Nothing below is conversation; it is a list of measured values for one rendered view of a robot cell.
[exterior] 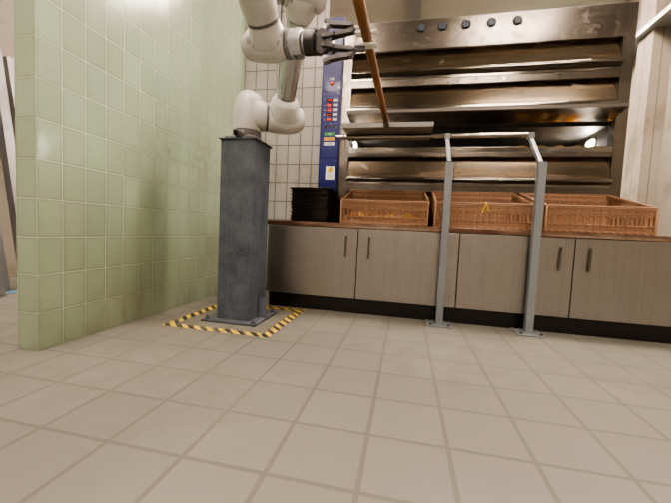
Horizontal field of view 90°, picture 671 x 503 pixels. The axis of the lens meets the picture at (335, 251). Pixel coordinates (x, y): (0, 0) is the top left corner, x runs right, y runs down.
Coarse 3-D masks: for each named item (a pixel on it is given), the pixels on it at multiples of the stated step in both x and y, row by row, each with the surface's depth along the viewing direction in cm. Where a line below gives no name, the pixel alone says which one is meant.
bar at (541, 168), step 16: (448, 144) 205; (448, 160) 194; (448, 176) 190; (544, 176) 180; (448, 192) 191; (544, 192) 181; (448, 208) 191; (448, 224) 192; (528, 272) 186; (528, 288) 185; (528, 304) 185; (432, 320) 203; (528, 320) 186; (528, 336) 181; (544, 336) 180
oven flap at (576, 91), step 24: (360, 96) 259; (384, 96) 255; (408, 96) 251; (432, 96) 247; (456, 96) 244; (480, 96) 240; (504, 96) 236; (528, 96) 233; (552, 96) 230; (576, 96) 227; (600, 96) 224
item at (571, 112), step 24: (360, 120) 254; (408, 120) 248; (432, 120) 246; (456, 120) 243; (480, 120) 240; (504, 120) 238; (528, 120) 235; (552, 120) 233; (576, 120) 230; (600, 120) 228
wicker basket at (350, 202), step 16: (352, 192) 256; (368, 192) 256; (384, 192) 254; (400, 192) 251; (416, 192) 250; (352, 208) 213; (368, 208) 211; (384, 208) 210; (400, 208) 208; (416, 208) 206; (384, 224) 210; (400, 224) 208; (416, 224) 206
